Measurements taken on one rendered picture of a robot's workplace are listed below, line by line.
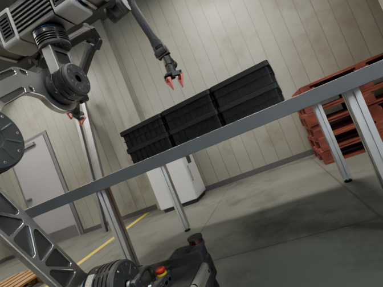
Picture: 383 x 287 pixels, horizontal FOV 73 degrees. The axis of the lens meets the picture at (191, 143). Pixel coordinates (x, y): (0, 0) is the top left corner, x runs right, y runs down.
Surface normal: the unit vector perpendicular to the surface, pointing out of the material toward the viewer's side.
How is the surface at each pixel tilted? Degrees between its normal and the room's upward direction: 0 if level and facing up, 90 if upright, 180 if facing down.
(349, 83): 90
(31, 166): 90
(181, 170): 90
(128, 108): 90
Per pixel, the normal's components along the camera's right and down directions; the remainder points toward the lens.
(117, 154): -0.29, 0.07
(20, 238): 0.88, -0.37
